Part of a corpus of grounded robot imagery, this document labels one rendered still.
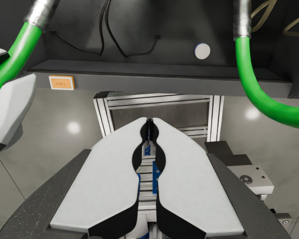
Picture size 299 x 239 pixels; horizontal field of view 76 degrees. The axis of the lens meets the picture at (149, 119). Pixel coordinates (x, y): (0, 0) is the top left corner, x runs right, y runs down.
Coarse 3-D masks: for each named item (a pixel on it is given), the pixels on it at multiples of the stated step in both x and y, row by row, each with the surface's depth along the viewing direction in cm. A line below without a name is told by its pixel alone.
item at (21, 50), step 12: (24, 24) 16; (24, 36) 16; (36, 36) 16; (12, 48) 15; (24, 48) 16; (12, 60) 15; (24, 60) 16; (0, 72) 14; (12, 72) 15; (0, 84) 14
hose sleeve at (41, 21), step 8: (32, 0) 16; (40, 0) 16; (48, 0) 16; (56, 0) 17; (32, 8) 16; (40, 8) 16; (48, 8) 16; (24, 16) 16; (32, 16) 16; (40, 16) 16; (48, 16) 17; (32, 24) 16; (40, 24) 16; (48, 24) 17
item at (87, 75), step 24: (24, 72) 43; (48, 72) 43; (72, 72) 43; (96, 72) 44; (120, 72) 46; (144, 72) 46; (168, 72) 47; (192, 72) 48; (216, 72) 49; (264, 72) 51; (240, 96) 46
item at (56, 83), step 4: (64, 76) 43; (68, 76) 43; (72, 76) 43; (52, 80) 43; (56, 80) 43; (60, 80) 43; (64, 80) 43; (68, 80) 43; (52, 84) 43; (56, 84) 43; (60, 84) 43; (64, 84) 43; (68, 84) 43
